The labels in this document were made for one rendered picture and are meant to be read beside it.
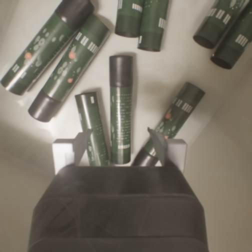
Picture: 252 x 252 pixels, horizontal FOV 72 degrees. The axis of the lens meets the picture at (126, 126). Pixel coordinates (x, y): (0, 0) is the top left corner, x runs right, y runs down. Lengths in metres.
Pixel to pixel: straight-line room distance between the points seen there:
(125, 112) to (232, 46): 0.15
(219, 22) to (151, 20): 0.08
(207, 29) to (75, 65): 0.17
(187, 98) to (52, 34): 0.18
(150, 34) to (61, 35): 0.11
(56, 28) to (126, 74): 0.10
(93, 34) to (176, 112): 0.14
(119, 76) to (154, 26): 0.07
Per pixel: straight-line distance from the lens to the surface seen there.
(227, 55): 0.26
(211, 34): 0.26
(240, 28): 0.28
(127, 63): 0.23
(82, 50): 0.23
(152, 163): 0.26
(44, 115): 0.26
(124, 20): 0.24
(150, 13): 0.24
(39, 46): 0.25
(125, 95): 0.23
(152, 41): 0.23
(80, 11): 0.25
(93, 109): 0.24
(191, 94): 0.25
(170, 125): 0.25
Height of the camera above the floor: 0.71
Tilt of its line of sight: 74 degrees down
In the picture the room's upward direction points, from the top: 175 degrees clockwise
